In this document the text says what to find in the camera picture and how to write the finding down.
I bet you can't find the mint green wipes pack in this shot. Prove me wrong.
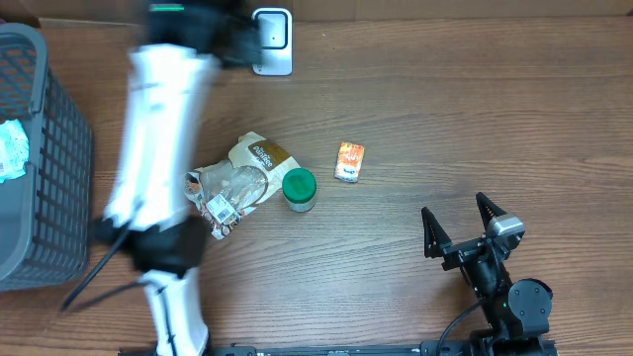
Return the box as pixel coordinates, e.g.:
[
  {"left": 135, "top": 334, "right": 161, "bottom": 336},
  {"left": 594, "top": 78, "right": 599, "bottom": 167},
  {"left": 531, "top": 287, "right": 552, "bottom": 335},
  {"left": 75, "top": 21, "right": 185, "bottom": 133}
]
[{"left": 0, "top": 120, "right": 30, "bottom": 183}]

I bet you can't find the beige brown snack bag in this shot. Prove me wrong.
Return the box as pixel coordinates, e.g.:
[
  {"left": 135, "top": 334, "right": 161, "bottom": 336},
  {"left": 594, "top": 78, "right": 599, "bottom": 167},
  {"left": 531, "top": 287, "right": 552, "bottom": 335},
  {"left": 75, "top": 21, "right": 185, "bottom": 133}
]
[{"left": 183, "top": 132, "right": 299, "bottom": 239}]

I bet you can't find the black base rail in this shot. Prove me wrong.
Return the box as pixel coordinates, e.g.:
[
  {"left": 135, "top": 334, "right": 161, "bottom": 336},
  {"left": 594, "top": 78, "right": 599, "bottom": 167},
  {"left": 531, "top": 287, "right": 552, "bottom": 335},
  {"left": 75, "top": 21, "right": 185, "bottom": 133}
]
[{"left": 118, "top": 339, "right": 560, "bottom": 356}]

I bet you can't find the green lid jar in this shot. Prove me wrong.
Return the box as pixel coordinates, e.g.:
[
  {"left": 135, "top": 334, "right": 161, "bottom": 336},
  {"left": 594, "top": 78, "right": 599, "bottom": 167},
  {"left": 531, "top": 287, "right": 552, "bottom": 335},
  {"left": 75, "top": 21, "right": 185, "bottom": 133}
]
[{"left": 282, "top": 168, "right": 317, "bottom": 213}]

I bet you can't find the grey plastic mesh basket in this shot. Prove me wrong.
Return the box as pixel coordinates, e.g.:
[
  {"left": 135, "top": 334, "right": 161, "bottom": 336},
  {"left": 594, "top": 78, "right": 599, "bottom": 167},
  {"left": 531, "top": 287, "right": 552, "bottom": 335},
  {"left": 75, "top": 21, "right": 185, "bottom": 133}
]
[{"left": 1, "top": 23, "right": 94, "bottom": 292}]

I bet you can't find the orange small packet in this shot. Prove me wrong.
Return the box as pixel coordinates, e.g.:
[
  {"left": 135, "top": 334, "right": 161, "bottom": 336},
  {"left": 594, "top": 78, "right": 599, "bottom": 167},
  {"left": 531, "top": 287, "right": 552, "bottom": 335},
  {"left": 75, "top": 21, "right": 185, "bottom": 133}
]
[{"left": 334, "top": 142, "right": 365, "bottom": 183}]

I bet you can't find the white barcode scanner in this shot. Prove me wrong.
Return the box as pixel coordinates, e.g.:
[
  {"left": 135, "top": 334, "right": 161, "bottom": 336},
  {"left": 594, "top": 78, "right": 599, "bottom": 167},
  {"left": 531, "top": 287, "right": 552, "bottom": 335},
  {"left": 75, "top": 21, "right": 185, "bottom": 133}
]
[{"left": 251, "top": 7, "right": 293, "bottom": 76}]

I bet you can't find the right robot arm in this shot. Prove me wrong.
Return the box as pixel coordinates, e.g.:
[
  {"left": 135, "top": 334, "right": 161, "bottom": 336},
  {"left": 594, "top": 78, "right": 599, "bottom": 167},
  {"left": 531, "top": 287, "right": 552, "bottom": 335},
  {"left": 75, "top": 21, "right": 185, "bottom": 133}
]
[{"left": 420, "top": 192, "right": 558, "bottom": 356}]

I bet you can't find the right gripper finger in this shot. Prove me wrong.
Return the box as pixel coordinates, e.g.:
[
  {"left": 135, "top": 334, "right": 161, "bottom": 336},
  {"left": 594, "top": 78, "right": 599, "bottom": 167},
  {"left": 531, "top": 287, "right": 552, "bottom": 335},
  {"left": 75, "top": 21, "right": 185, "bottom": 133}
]
[
  {"left": 421, "top": 207, "right": 452, "bottom": 258},
  {"left": 476, "top": 192, "right": 506, "bottom": 228}
]

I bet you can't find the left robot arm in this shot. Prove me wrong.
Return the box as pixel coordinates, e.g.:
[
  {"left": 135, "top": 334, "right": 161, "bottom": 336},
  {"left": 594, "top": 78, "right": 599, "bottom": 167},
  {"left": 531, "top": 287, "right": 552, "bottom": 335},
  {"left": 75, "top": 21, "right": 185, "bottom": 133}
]
[{"left": 95, "top": 0, "right": 261, "bottom": 355}]

